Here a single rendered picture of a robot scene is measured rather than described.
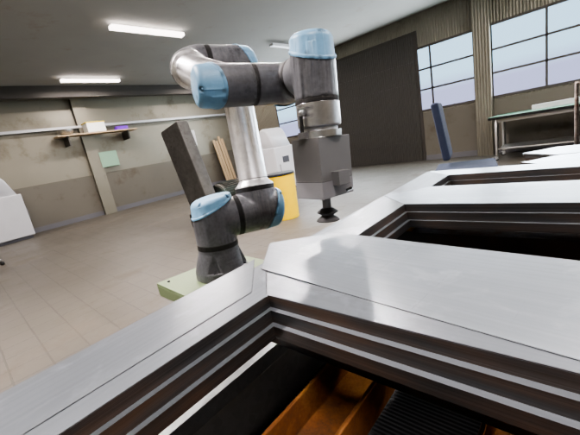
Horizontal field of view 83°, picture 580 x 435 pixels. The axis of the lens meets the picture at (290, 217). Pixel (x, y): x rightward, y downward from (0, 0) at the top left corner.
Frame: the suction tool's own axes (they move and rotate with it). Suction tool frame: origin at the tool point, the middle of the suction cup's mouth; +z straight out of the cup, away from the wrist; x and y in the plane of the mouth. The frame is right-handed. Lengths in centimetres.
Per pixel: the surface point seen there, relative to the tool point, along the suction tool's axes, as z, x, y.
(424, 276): 2.6, -22.5, -9.5
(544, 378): 3.9, -35.5, -18.9
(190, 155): -16, 400, 175
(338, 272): 3.1, -12.2, -12.8
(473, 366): 4.6, -31.1, -19.6
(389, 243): 2.4, -13.1, -1.1
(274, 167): 30, 498, 411
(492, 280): 2.3, -29.1, -7.7
